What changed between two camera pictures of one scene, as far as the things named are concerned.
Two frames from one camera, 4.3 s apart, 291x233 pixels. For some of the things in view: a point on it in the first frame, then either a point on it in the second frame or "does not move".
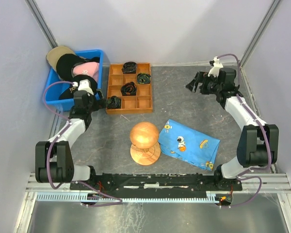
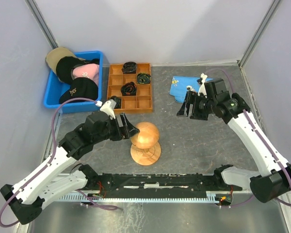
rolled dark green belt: x=113 y=102 does not move
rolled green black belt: x=143 y=78 does not move
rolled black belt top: x=129 y=67 does not move
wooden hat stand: x=145 y=149 does not move
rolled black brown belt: x=129 y=89 does not move
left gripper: x=101 y=103 to x=125 y=132
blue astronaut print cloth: x=178 y=141 to x=179 y=84
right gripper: x=201 y=77 to x=192 y=98
